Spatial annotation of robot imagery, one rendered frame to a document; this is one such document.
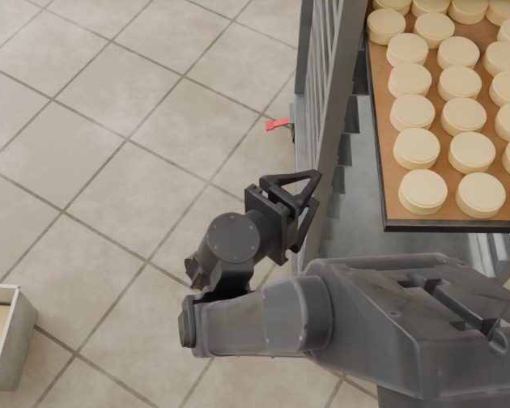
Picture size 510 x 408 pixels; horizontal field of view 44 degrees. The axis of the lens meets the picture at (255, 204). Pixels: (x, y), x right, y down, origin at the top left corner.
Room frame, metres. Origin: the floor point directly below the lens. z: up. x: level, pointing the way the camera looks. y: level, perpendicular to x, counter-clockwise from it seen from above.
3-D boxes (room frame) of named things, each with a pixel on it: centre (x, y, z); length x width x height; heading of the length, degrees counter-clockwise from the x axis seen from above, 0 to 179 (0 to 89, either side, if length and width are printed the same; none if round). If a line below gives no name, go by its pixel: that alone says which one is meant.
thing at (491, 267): (0.90, -0.55, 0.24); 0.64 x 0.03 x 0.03; 179
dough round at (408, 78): (0.52, -0.19, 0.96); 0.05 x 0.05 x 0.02
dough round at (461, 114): (0.46, -0.25, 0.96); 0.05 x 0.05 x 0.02
